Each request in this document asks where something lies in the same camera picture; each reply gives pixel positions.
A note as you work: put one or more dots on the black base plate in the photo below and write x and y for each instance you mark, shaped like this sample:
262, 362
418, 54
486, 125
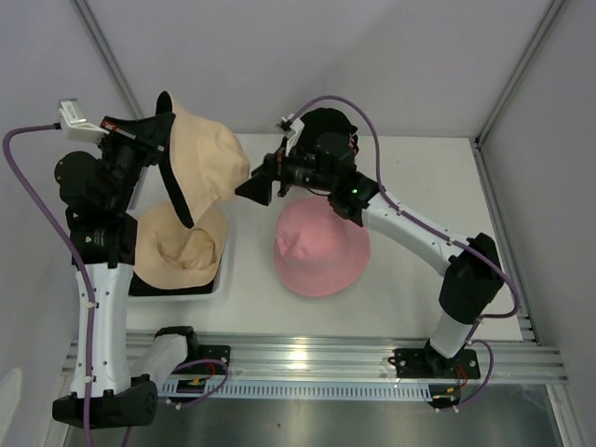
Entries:
209, 353
417, 363

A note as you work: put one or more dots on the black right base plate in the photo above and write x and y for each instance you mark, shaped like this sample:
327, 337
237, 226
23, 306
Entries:
417, 363

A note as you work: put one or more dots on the beige black reversible bucket hat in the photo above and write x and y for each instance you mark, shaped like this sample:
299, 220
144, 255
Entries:
170, 256

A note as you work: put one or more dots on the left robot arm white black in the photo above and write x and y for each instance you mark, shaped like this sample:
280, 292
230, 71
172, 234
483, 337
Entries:
107, 392

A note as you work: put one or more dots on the left aluminium frame post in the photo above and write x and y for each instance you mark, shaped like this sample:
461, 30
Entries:
98, 39

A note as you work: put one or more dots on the aluminium mounting rail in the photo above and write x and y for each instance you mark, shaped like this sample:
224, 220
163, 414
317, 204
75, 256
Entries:
364, 359

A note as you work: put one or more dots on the white slotted cable duct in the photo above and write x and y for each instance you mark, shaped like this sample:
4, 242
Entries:
184, 389

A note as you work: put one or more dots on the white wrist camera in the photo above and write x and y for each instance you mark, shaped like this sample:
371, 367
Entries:
291, 127
74, 124

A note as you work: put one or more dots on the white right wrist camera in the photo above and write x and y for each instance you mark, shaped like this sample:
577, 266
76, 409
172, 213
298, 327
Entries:
291, 127

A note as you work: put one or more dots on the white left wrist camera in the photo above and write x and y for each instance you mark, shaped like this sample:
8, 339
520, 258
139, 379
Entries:
74, 124

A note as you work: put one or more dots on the aluminium frame post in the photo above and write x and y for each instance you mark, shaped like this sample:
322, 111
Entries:
98, 39
521, 69

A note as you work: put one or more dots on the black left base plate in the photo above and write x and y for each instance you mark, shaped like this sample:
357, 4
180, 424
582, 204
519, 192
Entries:
209, 353

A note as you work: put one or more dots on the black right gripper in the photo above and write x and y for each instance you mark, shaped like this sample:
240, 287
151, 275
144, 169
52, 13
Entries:
276, 167

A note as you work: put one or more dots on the black sport baseball cap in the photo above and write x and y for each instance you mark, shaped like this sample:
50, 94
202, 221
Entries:
326, 120

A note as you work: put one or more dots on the right aluminium frame post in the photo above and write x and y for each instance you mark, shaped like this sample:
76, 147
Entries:
521, 69

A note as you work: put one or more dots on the pink bucket hat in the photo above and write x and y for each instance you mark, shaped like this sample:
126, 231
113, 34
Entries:
317, 253

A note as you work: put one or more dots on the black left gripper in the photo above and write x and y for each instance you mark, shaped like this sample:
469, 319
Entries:
149, 135

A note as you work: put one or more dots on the white plastic bin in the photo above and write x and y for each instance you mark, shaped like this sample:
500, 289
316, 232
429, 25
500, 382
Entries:
141, 292

